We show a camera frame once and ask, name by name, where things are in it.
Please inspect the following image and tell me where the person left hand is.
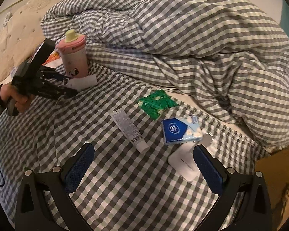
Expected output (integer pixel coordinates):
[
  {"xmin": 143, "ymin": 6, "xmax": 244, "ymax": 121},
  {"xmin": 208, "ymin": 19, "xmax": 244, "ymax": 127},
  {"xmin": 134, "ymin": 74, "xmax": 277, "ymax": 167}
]
[{"xmin": 0, "ymin": 83, "xmax": 35, "ymax": 113}]

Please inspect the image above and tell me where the orange snack packet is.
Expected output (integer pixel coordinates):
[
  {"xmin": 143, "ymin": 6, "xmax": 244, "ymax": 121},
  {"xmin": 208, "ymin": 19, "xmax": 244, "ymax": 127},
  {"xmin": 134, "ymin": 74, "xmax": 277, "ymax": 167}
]
[{"xmin": 43, "ymin": 51, "xmax": 62, "ymax": 68}]

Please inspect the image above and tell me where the pink bottle yellow cap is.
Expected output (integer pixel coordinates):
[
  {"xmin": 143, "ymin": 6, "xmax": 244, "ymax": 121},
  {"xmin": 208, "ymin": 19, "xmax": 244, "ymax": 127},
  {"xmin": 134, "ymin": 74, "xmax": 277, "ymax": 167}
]
[{"xmin": 56, "ymin": 29, "xmax": 89, "ymax": 78}]

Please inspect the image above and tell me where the beige tufted headboard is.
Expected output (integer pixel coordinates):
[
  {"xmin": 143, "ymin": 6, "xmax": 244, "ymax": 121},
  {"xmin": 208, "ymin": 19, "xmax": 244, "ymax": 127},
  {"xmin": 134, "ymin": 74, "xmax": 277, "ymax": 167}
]
[{"xmin": 0, "ymin": 0, "xmax": 62, "ymax": 82}]

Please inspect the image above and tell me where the cardboard box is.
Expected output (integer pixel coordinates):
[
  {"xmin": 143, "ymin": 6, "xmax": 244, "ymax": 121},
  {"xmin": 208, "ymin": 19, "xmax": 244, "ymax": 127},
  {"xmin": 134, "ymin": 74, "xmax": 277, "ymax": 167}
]
[{"xmin": 255, "ymin": 147, "xmax": 289, "ymax": 230}]

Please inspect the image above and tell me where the blue tissue pack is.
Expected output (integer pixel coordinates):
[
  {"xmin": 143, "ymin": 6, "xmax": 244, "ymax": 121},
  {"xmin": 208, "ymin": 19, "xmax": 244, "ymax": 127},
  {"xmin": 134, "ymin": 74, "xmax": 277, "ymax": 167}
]
[{"xmin": 162, "ymin": 115, "xmax": 203, "ymax": 145}]

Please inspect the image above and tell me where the white tube with barcode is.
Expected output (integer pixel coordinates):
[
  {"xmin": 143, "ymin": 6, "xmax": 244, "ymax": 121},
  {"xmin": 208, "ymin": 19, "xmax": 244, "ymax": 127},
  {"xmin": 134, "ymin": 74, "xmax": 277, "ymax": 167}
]
[{"xmin": 111, "ymin": 109, "xmax": 149, "ymax": 153}]

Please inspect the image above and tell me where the green sachet packet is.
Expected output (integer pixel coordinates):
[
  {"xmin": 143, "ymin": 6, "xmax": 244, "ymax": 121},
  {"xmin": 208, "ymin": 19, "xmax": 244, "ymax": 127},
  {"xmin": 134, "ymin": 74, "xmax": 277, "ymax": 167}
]
[{"xmin": 138, "ymin": 90, "xmax": 178, "ymax": 120}]

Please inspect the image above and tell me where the grey checked duvet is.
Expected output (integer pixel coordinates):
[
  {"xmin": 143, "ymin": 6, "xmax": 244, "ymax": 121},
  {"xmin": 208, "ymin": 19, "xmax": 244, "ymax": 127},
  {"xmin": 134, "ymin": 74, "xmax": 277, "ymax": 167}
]
[{"xmin": 40, "ymin": 0, "xmax": 289, "ymax": 149}]

